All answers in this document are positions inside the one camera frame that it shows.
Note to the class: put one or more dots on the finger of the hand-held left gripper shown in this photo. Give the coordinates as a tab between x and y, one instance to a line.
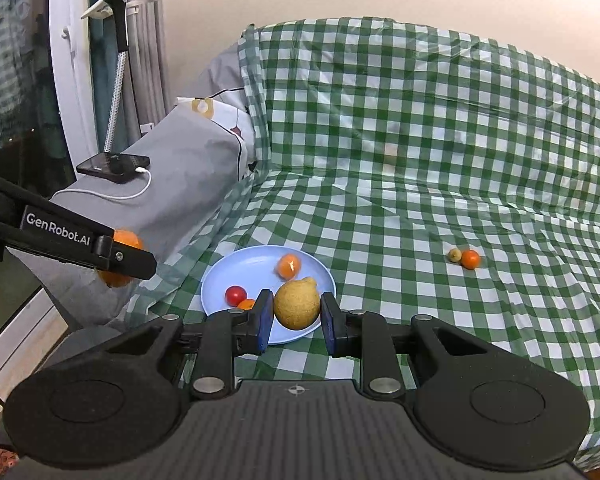
130	262

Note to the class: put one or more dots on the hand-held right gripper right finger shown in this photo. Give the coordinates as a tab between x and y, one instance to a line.
328	327

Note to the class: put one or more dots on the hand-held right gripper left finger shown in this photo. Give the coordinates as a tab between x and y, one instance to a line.
265	321

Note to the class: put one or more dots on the netted orange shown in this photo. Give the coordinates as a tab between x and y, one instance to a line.
122	247

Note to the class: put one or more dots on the small orange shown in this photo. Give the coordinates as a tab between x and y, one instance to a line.
470	259
246	304

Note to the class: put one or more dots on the yellow lemon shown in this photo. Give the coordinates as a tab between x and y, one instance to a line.
296	306

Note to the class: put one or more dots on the light blue plate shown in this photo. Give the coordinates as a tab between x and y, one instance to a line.
260	272

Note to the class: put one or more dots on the orange with white patches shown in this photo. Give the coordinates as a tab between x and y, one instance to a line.
288	266

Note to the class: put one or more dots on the red cherry tomato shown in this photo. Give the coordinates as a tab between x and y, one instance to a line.
236	294

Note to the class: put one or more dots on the black smartphone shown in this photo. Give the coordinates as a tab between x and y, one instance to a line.
112	166

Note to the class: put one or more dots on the grey fabric cover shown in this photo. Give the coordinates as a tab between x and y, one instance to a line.
180	170

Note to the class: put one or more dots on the small yellow round fruit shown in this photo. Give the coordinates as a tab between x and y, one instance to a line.
454	255

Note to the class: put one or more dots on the white floral printed cloth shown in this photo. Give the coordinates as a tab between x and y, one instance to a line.
227	120

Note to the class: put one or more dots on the black gooseneck phone holder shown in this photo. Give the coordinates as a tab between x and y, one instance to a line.
116	60

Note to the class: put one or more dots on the green checked cloth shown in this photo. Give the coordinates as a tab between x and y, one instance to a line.
405	160

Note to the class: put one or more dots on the grey curtain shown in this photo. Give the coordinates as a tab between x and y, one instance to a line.
147	60

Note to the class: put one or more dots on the white rounded frame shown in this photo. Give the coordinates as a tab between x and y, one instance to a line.
72	60

